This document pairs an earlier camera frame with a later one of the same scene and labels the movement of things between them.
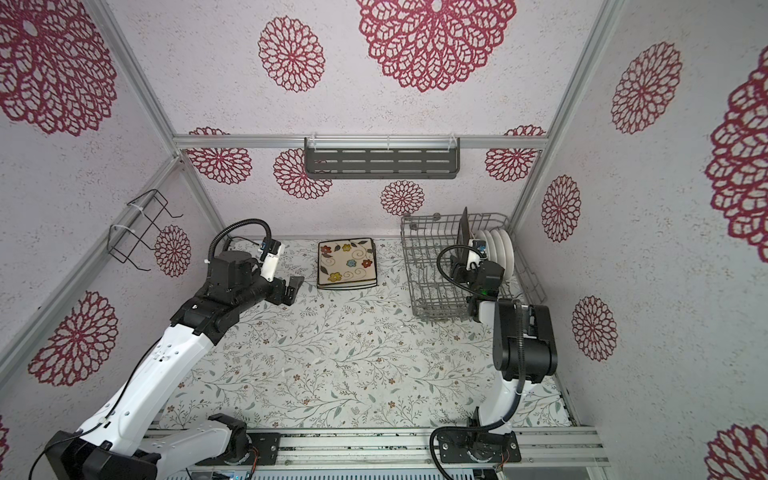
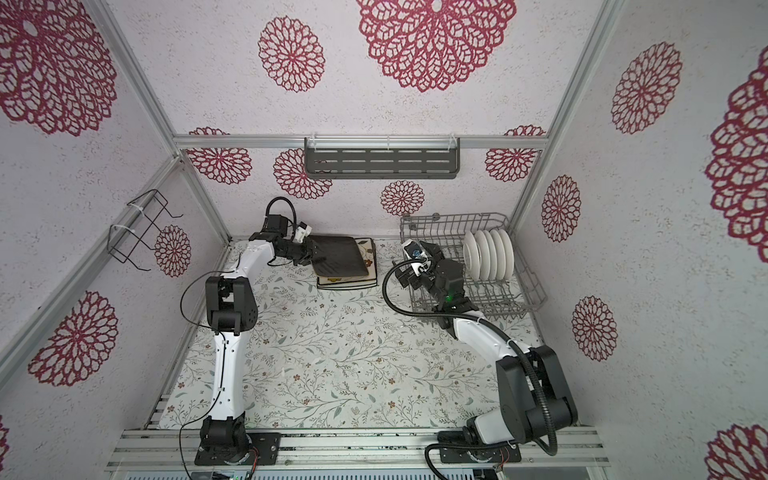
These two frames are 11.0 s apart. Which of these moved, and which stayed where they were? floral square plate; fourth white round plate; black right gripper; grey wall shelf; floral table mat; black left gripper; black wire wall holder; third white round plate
Moved: black right gripper; black left gripper
Stayed: black wire wall holder; third white round plate; grey wall shelf; floral square plate; floral table mat; fourth white round plate
